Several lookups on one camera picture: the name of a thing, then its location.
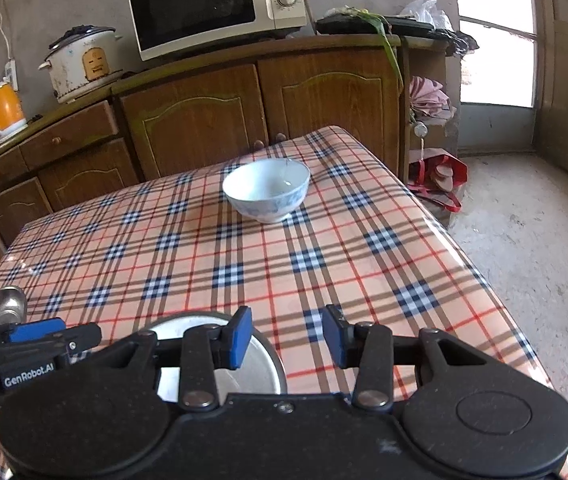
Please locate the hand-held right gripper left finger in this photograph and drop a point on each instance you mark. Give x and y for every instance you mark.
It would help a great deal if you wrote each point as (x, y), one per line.
(239, 337)

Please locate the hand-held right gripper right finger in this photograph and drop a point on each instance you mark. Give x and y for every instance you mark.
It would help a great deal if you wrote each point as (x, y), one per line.
(336, 337)

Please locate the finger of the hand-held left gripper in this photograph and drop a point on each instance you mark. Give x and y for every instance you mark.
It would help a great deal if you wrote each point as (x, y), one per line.
(33, 331)
(78, 339)

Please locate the stainless steel bowl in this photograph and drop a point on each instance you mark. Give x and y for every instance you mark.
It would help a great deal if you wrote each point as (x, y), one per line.
(276, 360)

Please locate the plain white bowl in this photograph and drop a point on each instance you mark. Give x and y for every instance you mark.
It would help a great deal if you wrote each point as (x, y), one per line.
(244, 382)

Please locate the blue patterned white bowl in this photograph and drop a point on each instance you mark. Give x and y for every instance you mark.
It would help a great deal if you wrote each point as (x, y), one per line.
(264, 185)

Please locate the plaid tablecloth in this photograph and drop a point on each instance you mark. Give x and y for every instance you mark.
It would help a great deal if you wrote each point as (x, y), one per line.
(364, 270)

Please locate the wooden cabinet with drawers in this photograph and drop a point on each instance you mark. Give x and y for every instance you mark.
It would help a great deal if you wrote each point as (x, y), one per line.
(78, 175)

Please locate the red bag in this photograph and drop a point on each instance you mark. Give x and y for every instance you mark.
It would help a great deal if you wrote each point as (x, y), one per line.
(456, 170)

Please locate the orange electric kettle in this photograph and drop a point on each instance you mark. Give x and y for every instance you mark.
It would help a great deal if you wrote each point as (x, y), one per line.
(3, 110)

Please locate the small white hanging object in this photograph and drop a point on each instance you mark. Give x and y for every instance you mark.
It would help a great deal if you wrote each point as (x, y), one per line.
(420, 130)

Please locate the wooden two-door cabinet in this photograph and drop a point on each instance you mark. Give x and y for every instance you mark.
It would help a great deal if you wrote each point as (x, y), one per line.
(188, 115)

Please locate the white rice cooker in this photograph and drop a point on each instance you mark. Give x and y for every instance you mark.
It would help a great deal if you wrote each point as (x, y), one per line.
(78, 70)

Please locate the green onion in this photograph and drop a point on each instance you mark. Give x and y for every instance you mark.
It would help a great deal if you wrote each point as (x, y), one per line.
(389, 45)

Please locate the black flat tray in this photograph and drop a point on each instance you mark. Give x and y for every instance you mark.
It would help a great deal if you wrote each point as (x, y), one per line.
(344, 25)

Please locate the cream microwave oven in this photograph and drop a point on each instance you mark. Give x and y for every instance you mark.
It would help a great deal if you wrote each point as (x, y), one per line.
(188, 10)

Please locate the white plastic bag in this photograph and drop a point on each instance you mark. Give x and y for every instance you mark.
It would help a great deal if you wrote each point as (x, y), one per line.
(426, 12)

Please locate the white wall power strip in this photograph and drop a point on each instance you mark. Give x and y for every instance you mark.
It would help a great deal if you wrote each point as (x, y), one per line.
(11, 75)

